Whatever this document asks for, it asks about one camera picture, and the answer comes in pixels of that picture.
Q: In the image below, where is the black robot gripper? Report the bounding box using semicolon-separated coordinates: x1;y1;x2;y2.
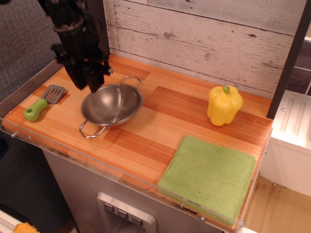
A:
39;0;113;93

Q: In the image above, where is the stainless steel pot with handles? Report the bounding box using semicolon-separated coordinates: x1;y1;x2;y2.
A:
79;75;143;138

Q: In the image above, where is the clear acrylic edge guard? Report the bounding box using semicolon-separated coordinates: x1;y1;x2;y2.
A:
0;55;272;218

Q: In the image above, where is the grey toy fridge cabinet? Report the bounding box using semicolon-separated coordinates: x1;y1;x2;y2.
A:
44;151;222;233

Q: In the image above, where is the yellow toy bell pepper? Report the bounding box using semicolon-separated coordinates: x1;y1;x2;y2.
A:
207;85;243;126

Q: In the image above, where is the orange toy object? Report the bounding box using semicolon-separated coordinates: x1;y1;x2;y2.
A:
13;222;38;233

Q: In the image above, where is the green woven cloth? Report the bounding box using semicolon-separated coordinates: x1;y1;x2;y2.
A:
158;135;256;225

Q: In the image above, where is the white toy sink unit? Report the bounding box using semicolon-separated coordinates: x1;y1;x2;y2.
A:
260;91;311;196

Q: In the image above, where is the green handled grey spatula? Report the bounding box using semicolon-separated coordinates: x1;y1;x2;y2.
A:
23;85;65;122

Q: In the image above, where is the dark grey vertical post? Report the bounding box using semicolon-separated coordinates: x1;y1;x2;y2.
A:
266;0;311;119

